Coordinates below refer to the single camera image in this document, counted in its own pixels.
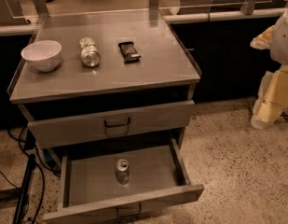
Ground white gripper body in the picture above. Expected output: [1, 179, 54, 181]
[262, 65, 288, 116]

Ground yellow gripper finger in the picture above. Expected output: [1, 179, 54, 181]
[250, 25, 274, 49]
[251, 72, 284, 129]

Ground redbull can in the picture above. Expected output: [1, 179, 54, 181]
[116, 159, 130, 185]

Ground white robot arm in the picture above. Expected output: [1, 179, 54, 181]
[250, 8, 288, 129]

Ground closed upper grey drawer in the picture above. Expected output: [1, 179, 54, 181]
[28, 100, 194, 148]

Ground open lower grey drawer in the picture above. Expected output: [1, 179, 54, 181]
[44, 136, 204, 224]

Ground grey drawer cabinet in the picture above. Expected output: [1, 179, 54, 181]
[7, 8, 205, 224]

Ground black snack packet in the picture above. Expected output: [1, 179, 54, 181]
[118, 41, 141, 63]

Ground white ceramic bowl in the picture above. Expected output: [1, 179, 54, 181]
[21, 40, 62, 72]

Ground black floor bar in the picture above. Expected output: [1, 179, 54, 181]
[12, 154, 35, 224]

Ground black upper drawer handle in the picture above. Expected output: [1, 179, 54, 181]
[104, 117, 131, 128]

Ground black drawer handle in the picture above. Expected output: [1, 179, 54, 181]
[116, 203, 142, 217]
[104, 117, 131, 128]

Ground black lower drawer handle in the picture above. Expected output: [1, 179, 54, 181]
[116, 203, 142, 217]

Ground black floor cables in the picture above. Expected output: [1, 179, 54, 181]
[0, 126, 62, 224]

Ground white horizontal rail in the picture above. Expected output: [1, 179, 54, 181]
[0, 7, 287, 36]

